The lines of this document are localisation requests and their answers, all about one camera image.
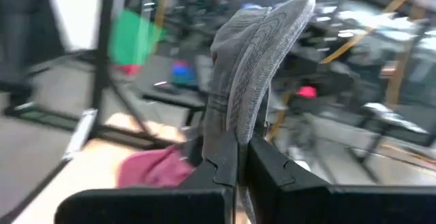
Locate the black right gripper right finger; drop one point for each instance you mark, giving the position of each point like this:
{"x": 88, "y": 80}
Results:
{"x": 340, "y": 205}

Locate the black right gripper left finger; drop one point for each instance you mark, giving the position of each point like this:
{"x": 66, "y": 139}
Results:
{"x": 153, "y": 207}

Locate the maroon baseball cap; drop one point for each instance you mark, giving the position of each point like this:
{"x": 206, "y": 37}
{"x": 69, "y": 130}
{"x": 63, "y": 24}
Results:
{"x": 153, "y": 169}

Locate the green bag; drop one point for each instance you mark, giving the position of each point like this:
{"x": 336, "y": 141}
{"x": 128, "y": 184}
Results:
{"x": 131, "y": 38}

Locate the silver metal bracket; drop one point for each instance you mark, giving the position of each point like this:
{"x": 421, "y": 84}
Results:
{"x": 80, "y": 132}

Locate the black aluminium frame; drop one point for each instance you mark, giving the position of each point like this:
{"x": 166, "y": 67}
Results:
{"x": 102, "y": 64}

